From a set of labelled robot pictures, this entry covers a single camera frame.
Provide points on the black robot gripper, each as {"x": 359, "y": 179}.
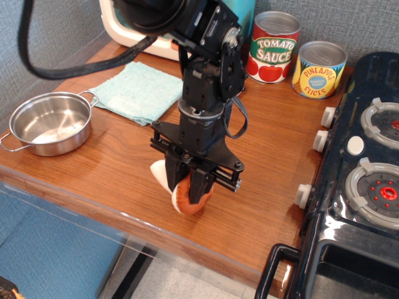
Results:
{"x": 198, "y": 144}

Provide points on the plush mushroom rattle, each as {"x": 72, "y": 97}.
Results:
{"x": 180, "y": 196}

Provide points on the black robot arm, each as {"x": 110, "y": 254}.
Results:
{"x": 209, "y": 38}

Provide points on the light blue cloth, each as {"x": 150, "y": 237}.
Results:
{"x": 139, "y": 93}

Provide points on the small steel pot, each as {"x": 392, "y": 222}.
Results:
{"x": 53, "y": 123}

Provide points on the toy teal microwave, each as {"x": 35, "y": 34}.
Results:
{"x": 123, "y": 34}

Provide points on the tomato sauce can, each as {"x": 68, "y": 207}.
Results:
{"x": 274, "y": 38}

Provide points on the pineapple slices can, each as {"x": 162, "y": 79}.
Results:
{"x": 319, "y": 68}

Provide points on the black toy stove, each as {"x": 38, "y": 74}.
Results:
{"x": 349, "y": 235}

